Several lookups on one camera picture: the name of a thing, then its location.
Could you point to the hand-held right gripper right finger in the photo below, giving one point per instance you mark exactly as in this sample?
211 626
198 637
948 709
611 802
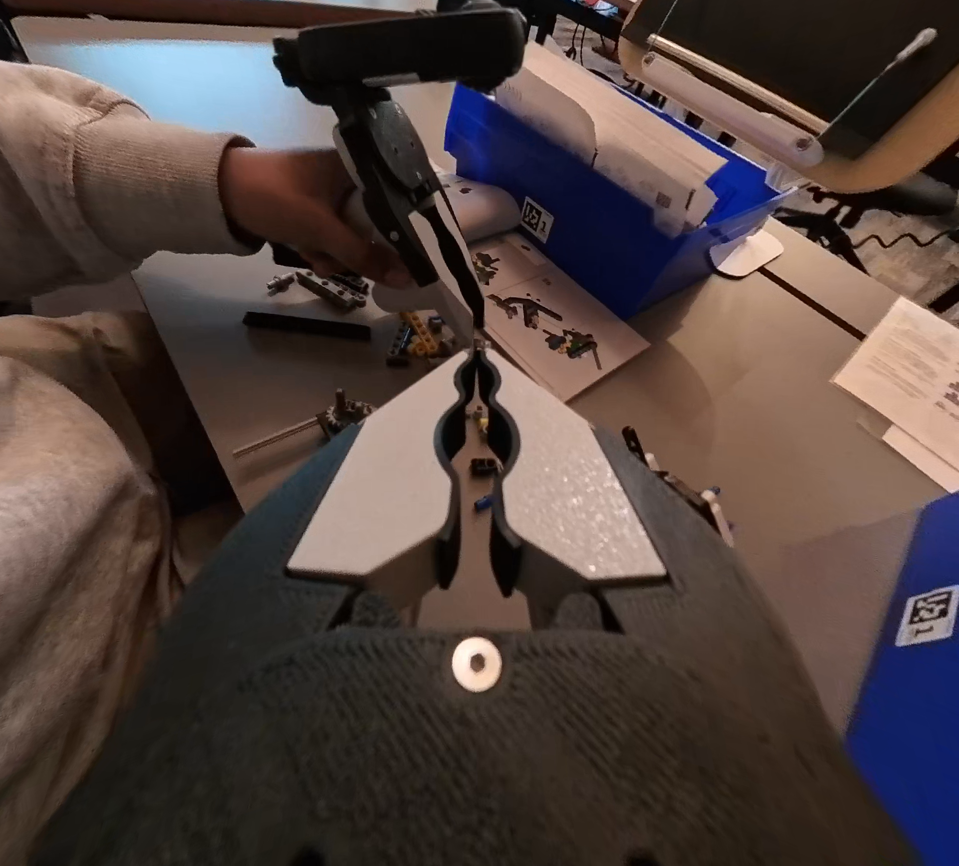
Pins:
577 498

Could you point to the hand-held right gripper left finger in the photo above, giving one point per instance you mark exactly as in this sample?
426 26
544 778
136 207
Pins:
375 498

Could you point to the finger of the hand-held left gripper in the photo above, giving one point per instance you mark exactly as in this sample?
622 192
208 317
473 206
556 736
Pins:
461 259
449 297

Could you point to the light grey short lego beam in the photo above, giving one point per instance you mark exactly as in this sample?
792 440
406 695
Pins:
480 345

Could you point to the yellow blue lego gear assembly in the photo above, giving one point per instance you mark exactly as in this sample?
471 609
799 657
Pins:
344 416

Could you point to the person's left forearm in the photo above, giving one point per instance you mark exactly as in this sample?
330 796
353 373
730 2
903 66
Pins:
112 169

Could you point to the yellow long lego beam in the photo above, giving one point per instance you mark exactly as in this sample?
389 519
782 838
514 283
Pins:
428 342

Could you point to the light grey thin lego liftarm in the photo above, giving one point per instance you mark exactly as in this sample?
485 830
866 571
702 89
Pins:
398 349

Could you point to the open lego instruction booklet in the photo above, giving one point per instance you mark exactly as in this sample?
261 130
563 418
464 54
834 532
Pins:
555 326

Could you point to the dark grey lego beam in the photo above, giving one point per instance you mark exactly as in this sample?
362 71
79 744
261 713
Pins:
333 287

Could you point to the black white lego assembly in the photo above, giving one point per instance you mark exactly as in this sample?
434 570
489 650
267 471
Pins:
697 491

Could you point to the black long lego beam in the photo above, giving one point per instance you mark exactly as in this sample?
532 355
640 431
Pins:
308 325

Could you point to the grey lego pin connector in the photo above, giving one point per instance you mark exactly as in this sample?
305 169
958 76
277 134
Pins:
278 282

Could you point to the person's left hand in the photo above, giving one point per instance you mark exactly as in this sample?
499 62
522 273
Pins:
299 207

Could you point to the blue plastic bin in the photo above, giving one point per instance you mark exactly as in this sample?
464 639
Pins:
600 237
914 693

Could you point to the white paper packaging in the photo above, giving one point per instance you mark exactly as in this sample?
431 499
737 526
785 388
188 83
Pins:
600 147

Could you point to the printed paper sheets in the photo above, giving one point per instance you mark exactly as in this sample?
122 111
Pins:
906 371

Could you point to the black office chair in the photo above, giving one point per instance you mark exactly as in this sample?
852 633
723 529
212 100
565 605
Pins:
861 221

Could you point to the tablet stand with dark screen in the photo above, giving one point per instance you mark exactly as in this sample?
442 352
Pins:
809 5

